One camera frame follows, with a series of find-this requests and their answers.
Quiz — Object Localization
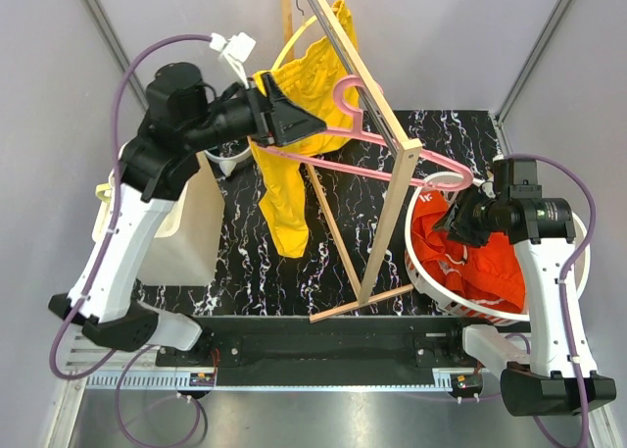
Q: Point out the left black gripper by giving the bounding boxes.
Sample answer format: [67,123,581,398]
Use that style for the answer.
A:
[183,71,327,152]

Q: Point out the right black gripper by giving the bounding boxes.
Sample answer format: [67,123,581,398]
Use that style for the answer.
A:
[431,181,507,249]

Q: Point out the orange shorts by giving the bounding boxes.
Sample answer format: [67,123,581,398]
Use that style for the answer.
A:
[410,191,526,314]

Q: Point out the pink plastic hanger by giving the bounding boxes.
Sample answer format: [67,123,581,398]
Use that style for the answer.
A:
[264,75,474,192]

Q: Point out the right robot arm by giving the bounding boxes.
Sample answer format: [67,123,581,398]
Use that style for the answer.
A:
[435,155,617,417]

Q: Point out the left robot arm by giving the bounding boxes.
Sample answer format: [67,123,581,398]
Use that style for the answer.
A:
[48,63,327,366]

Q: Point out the yellow shorts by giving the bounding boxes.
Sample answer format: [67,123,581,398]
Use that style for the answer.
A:
[251,37,353,259]

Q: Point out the yellow plastic hanger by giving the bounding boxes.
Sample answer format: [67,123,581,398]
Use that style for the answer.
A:
[270,16,317,71]

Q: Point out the white laundry basket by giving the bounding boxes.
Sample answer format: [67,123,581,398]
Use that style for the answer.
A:
[404,172,591,326]

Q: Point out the wooden clothes rack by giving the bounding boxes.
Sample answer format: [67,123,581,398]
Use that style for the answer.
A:
[307,0,422,324]

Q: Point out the white storage bin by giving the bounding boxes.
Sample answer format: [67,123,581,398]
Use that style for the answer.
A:
[85,154,224,291]

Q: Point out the pale yellow mug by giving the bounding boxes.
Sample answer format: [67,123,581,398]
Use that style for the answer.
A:
[95,183,115,203]

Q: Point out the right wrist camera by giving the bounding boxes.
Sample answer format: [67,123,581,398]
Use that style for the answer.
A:
[479,176,497,199]

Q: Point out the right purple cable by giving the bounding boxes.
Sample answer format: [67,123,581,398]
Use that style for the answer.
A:
[504,153,597,448]

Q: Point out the purple cable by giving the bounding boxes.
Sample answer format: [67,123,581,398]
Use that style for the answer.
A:
[48,33,217,381]
[504,153,597,448]

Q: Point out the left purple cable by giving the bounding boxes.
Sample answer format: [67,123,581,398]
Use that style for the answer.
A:
[48,33,217,381]

